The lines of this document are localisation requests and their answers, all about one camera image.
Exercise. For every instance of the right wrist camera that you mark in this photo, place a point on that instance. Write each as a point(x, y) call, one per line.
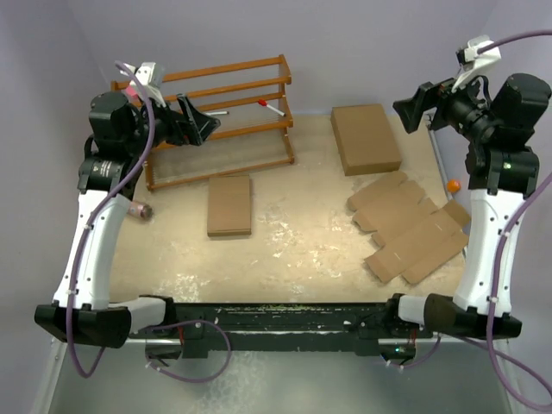
point(473, 62)

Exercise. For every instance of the large closed cardboard box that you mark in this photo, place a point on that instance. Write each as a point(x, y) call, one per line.
point(365, 141)

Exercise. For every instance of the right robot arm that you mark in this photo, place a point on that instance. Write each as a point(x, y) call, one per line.
point(503, 172)

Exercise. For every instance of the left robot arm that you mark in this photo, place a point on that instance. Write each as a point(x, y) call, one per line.
point(81, 311)

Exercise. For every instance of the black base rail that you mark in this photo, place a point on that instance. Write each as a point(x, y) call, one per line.
point(364, 329)

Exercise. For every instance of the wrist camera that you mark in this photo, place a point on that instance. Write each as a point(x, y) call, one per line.
point(150, 75)
point(473, 62)

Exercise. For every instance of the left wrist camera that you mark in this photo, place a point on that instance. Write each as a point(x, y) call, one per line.
point(150, 75)

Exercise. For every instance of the small closed cardboard box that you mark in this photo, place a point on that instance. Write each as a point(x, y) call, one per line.
point(229, 206)

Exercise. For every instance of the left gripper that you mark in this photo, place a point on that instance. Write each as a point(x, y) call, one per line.
point(188, 126)

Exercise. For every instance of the wooden rack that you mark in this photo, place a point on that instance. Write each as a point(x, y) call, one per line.
point(269, 89)

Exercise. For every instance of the small pink capped bottle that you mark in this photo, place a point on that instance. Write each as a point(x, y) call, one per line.
point(140, 211)

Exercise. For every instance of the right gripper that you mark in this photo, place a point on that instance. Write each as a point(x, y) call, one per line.
point(442, 95)

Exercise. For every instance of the red capped marker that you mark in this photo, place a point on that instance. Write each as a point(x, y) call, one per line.
point(267, 105)

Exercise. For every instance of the orange ball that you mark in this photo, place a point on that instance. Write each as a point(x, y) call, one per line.
point(453, 186)

